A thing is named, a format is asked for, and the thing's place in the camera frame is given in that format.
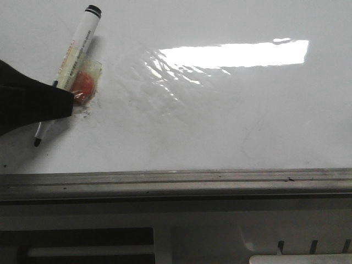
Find red round magnet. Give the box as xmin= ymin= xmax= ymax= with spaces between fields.
xmin=71 ymin=71 xmax=95 ymax=103

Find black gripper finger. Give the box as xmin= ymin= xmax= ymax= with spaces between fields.
xmin=1 ymin=61 xmax=74 ymax=135

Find white whiteboard surface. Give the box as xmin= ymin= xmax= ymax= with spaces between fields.
xmin=1 ymin=1 xmax=351 ymax=174

